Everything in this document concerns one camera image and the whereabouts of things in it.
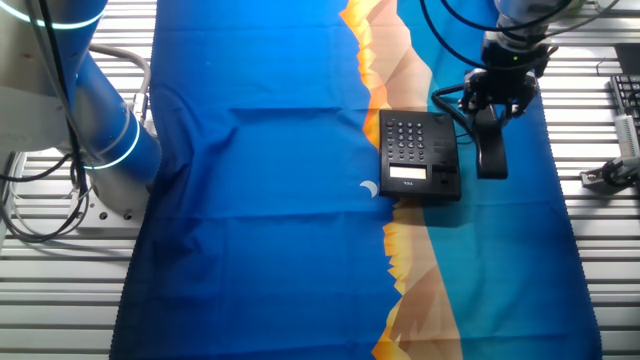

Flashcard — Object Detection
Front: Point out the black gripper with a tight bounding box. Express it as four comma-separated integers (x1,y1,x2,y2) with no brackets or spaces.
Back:
458,37,551,120

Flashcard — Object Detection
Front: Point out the black telephone handset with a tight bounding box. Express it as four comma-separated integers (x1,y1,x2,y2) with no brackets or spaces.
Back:
473,103,509,180

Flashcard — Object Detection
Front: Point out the black telephone base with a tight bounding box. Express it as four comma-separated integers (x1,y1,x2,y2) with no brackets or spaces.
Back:
378,108,462,203

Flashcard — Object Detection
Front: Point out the black keyboard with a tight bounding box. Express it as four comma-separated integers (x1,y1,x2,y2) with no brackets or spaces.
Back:
608,74,640,124

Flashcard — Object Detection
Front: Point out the blue mountain print cloth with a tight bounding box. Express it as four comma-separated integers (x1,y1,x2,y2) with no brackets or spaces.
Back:
108,0,604,360

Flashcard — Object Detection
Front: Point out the black coiled telephone cord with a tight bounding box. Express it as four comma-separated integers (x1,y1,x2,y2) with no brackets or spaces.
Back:
430,83,477,139

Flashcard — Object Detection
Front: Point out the camera stand clamp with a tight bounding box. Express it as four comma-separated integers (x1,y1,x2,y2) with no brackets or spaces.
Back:
579,155,640,195

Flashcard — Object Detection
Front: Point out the thick grey cable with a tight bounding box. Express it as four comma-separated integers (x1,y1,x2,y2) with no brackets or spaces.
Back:
87,43,153,124

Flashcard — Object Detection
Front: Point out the black base cable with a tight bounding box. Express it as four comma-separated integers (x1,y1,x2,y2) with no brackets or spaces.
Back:
0,0,97,245

